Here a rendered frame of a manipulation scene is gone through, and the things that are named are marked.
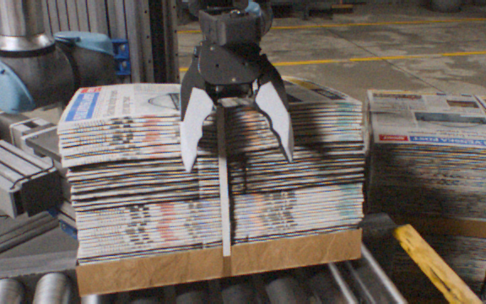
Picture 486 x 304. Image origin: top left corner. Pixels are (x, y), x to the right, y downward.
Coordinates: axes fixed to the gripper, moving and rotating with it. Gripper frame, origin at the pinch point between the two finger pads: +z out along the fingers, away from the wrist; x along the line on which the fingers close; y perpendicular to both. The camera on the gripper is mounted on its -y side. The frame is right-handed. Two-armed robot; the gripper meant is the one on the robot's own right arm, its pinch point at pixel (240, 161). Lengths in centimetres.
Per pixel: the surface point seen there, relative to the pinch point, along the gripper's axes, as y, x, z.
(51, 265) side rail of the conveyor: 25.1, 25.4, 9.9
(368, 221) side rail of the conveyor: 26.5, -25.2, 9.8
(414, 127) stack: 52, -51, -9
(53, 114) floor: 318, 71, -77
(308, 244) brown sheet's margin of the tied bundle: 11.8, -9.9, 10.9
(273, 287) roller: 16.8, -5.5, 16.5
